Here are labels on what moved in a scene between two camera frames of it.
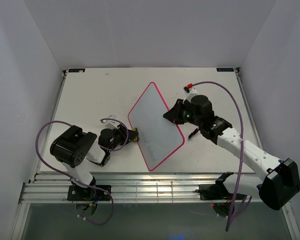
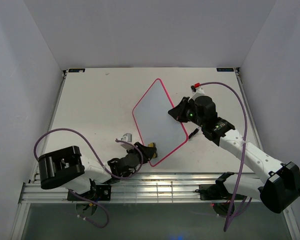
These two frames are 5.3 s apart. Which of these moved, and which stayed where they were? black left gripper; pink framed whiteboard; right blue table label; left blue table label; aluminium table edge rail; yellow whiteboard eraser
Moved: yellow whiteboard eraser; pink framed whiteboard; black left gripper
Stayed: left blue table label; right blue table label; aluminium table edge rail
